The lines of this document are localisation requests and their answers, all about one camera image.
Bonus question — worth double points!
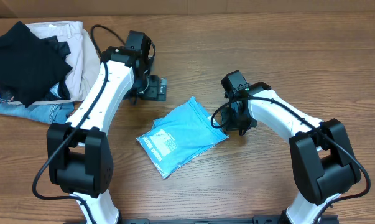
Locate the light blue t-shirt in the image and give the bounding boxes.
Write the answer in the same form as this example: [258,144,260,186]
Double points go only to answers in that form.
[137,96,229,179]

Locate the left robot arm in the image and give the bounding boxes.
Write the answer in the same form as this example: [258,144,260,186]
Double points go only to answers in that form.
[44,31,167,223]

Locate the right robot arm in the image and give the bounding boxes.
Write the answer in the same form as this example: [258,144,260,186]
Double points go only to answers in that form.
[217,70,361,223]

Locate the beige folded trousers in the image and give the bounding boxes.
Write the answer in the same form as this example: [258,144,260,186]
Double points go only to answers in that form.
[25,21,100,105]

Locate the blue denim jeans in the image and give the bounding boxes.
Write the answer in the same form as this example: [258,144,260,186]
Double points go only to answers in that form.
[0,103,75,124]

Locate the black folded garment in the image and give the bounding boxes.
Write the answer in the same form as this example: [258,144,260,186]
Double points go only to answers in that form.
[0,21,72,107]

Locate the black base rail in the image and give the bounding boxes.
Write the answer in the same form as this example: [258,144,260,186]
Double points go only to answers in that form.
[63,214,340,224]

